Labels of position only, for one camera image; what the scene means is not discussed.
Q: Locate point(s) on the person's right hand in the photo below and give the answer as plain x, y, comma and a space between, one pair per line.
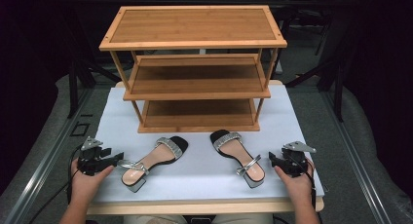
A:
298, 188

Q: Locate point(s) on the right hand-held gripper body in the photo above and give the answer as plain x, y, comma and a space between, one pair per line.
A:
297, 159

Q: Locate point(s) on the person's left hand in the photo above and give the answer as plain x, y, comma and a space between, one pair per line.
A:
86, 185

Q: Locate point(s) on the black metal stand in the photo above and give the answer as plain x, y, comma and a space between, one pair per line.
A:
74, 87
337, 87

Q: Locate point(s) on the aluminium floor rail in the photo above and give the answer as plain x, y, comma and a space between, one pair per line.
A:
45, 159
354, 159

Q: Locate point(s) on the three-tier wooden shoe rack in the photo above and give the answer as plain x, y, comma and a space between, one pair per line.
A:
195, 26

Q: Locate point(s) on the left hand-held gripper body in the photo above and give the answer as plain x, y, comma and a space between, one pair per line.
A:
89, 159

